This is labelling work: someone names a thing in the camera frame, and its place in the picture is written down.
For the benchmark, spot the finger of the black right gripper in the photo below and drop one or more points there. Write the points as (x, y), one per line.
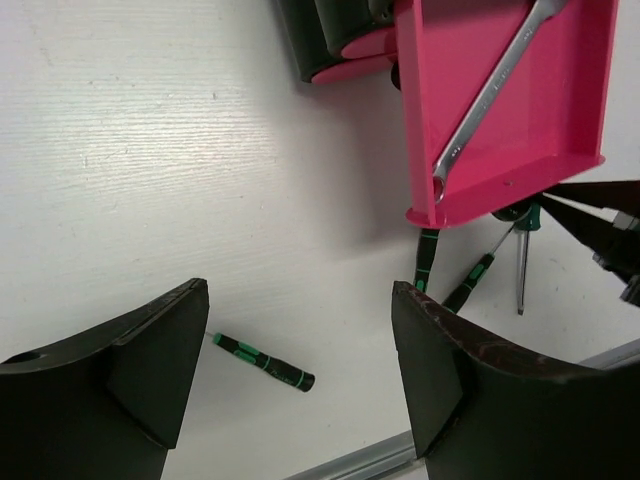
(589, 229)

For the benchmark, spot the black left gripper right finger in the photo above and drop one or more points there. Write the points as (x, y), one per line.
(483, 407)

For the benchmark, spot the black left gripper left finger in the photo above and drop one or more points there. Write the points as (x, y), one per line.
(108, 402)

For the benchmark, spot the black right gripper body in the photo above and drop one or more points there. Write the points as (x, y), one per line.
(622, 265)

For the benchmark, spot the silver combination wrench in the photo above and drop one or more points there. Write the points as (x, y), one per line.
(490, 95)

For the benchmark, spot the small black green screwdriver right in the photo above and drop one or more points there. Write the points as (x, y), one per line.
(459, 296)

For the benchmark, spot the small black green screwdriver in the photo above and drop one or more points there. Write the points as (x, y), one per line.
(459, 296)
(425, 256)
(272, 366)

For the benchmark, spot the small black green screwdriver centre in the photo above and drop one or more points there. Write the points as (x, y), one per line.
(425, 256)

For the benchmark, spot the small black green screwdriver left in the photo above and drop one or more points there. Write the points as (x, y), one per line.
(272, 366)

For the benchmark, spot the pink middle drawer black knob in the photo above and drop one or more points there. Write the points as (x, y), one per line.
(375, 43)

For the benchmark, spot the pink bottom drawer black knob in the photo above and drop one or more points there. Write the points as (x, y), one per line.
(354, 68)

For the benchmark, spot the black drawer cabinet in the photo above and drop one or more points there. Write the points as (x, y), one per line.
(317, 30)

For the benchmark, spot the large green handled screwdriver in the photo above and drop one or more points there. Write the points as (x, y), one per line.
(525, 217)

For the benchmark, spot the aluminium front rail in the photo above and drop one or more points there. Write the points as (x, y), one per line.
(395, 458)

